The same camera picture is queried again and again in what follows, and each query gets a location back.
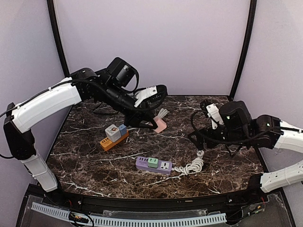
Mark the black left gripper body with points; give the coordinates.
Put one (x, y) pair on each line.
(114, 96)

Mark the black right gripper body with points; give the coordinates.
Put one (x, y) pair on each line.
(231, 137)

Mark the pink charger plug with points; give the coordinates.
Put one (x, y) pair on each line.
(161, 125)

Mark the blue charger plug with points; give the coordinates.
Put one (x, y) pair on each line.
(123, 129)

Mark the white cube adapter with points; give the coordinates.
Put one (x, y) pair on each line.
(113, 133)

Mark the green charger plug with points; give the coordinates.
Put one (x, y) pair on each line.
(153, 162)

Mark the purple power strip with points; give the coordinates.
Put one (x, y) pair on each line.
(164, 167)

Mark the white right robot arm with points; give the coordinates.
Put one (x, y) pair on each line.
(263, 132)

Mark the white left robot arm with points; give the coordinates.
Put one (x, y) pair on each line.
(80, 86)

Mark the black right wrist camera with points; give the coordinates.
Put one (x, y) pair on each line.
(235, 115)

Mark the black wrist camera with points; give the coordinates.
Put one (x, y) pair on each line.
(235, 115)
(122, 72)

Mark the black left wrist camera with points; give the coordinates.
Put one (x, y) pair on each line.
(122, 72)

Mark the black front rail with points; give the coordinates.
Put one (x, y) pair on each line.
(233, 201)

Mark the black left frame post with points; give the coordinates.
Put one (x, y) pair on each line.
(57, 37)

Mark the black frame post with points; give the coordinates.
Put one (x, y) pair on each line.
(244, 50)
(57, 37)

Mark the black right frame post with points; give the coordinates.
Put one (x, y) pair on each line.
(244, 50)

